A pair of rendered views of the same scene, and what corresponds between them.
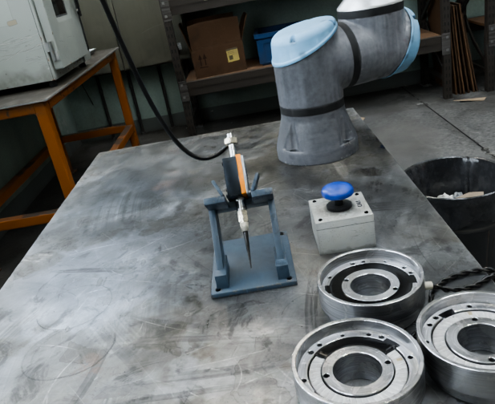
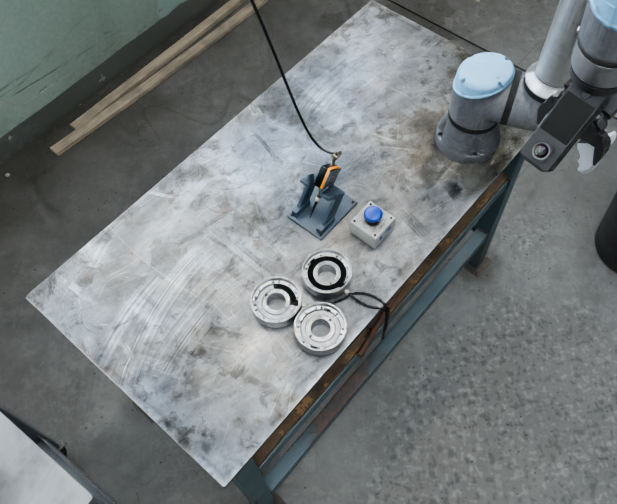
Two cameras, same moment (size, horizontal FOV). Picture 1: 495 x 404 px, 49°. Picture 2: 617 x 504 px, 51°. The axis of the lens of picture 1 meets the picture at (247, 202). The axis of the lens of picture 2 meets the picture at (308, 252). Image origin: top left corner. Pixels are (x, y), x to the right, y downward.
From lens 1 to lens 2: 1.01 m
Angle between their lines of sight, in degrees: 46
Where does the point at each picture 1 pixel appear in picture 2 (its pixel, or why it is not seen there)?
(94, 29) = not seen: outside the picture
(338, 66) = (486, 114)
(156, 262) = (292, 168)
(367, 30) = (526, 103)
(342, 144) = (467, 155)
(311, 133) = (450, 136)
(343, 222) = (362, 231)
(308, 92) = (458, 115)
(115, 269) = (274, 156)
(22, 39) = not seen: outside the picture
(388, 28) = not seen: hidden behind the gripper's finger
